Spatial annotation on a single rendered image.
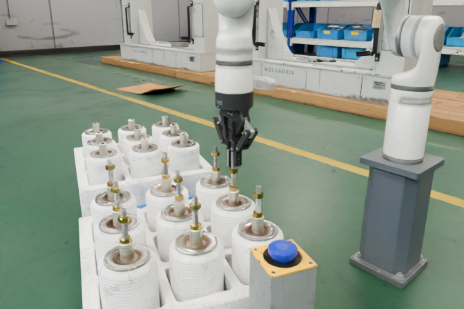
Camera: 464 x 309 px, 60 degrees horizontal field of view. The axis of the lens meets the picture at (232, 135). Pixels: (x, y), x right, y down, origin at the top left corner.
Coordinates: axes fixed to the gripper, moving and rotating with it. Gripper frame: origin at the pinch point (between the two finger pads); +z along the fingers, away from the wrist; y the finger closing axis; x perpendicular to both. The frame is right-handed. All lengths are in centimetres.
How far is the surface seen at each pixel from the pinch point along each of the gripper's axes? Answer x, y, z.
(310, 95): 159, -137, 29
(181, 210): -11.8, -1.4, 8.9
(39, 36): 65, -626, 8
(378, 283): 33, 15, 35
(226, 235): -3.9, 2.9, 15.1
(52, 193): -23, -85, 35
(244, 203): 1.3, 1.8, 9.9
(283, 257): -11.9, 29.0, 2.5
